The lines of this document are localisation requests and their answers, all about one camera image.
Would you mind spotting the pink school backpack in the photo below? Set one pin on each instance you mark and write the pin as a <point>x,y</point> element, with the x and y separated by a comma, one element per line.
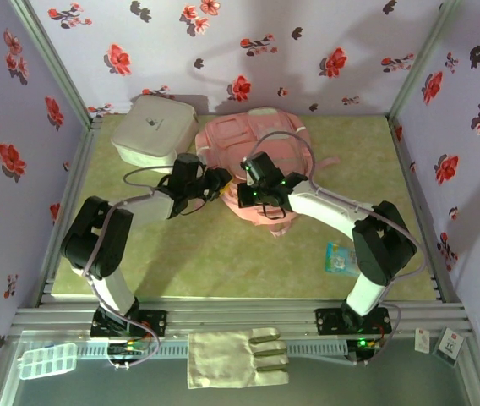
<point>231,131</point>

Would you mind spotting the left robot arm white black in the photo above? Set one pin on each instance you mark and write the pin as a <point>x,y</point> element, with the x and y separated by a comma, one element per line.
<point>151,203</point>

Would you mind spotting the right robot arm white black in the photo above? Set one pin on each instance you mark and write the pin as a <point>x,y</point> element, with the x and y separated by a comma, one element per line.
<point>324,207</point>

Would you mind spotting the light blue tissue pack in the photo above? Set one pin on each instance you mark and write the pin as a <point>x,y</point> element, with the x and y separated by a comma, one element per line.
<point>337,258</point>

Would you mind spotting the white square box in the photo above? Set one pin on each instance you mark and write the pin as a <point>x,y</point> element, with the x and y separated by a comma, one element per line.
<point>151,127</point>

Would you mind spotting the white work glove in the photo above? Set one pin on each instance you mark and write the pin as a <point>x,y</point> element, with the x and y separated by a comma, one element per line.
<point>223,359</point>

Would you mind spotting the small white tag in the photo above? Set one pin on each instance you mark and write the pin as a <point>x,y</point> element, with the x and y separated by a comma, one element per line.
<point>421,340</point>

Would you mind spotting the clear plastic compartment box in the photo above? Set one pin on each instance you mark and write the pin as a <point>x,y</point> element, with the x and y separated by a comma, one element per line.
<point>47,360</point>

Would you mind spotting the white tags with label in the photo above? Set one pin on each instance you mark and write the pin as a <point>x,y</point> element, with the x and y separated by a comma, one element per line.
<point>449,344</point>

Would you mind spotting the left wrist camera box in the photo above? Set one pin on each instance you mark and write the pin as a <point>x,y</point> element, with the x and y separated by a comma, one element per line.
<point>186,167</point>

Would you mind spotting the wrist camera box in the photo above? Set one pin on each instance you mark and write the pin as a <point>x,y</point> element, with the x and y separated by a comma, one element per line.
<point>261,167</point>
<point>186,167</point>

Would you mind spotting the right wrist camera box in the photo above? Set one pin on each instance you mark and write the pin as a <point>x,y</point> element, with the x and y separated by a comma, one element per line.
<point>261,167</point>

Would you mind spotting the aluminium table rail long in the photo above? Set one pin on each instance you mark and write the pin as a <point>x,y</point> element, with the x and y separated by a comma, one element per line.
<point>240,317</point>

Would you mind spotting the aluminium side rail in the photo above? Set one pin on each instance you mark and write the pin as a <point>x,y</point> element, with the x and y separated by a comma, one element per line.
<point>75,177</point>
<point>419,203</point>

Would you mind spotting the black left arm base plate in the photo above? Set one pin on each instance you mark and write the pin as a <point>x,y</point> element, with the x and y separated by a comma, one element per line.
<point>155,322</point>

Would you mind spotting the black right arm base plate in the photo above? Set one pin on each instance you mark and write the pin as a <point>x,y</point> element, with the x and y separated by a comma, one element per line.
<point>328,321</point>

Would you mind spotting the aluminium frame post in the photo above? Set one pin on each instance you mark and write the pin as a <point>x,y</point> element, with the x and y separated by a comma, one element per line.
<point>417,63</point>
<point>54,59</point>

